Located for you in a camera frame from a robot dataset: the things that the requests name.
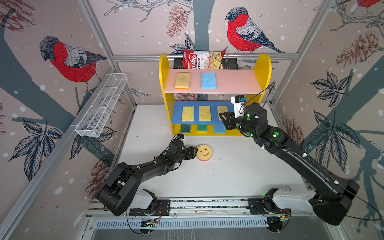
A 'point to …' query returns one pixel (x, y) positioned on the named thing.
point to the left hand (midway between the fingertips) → (196, 148)
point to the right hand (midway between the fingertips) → (221, 112)
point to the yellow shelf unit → (194, 98)
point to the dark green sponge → (185, 128)
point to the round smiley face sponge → (204, 152)
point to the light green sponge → (202, 127)
